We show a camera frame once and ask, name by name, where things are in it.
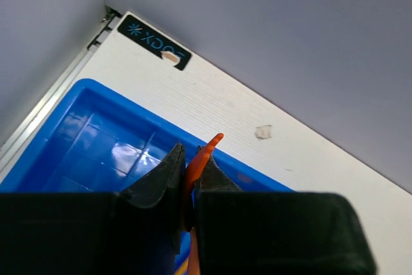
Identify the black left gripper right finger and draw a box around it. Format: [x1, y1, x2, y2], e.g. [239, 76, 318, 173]
[192, 158, 377, 274]

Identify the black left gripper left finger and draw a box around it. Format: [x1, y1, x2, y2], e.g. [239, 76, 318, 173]
[1, 144, 185, 274]

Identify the red-orange plastic fork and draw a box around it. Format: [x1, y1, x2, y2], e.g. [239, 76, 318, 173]
[181, 133, 224, 274]

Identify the blue divided plastic tray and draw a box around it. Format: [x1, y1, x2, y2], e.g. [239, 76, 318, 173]
[0, 77, 295, 275]

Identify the black logo sticker left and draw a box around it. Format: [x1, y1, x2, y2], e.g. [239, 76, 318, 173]
[117, 14, 192, 71]

